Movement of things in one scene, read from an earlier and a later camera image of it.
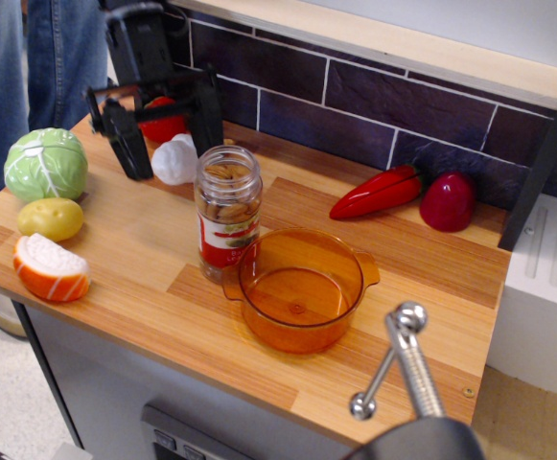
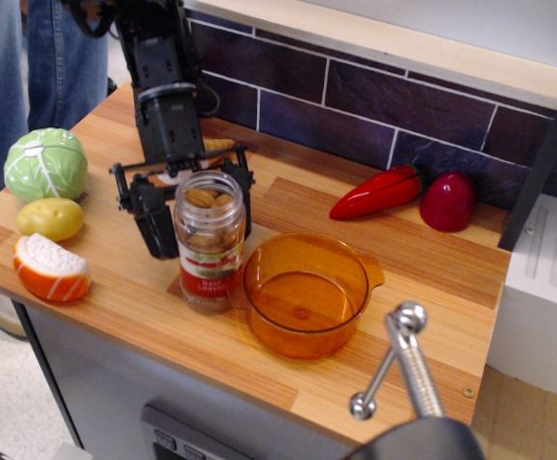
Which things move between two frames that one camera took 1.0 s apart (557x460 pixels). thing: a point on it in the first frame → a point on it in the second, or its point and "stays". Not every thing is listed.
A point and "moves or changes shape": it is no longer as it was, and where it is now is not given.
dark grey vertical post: (543, 172) stays
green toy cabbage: (47, 163) stays
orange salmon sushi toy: (46, 268) stays
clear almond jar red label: (228, 200) moves or changes shape
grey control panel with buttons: (168, 436) stays
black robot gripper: (140, 38) → (174, 147)
